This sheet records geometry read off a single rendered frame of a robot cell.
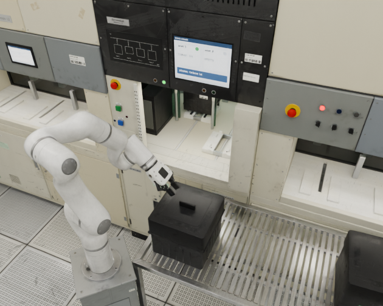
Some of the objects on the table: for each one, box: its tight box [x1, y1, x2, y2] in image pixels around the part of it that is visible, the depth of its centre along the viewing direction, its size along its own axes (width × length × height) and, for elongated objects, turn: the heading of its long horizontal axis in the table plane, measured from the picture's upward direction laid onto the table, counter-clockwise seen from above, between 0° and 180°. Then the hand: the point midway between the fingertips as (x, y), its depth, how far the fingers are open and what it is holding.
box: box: [334, 230, 383, 306], centre depth 154 cm, size 29×29×25 cm
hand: (172, 189), depth 166 cm, fingers open, 4 cm apart
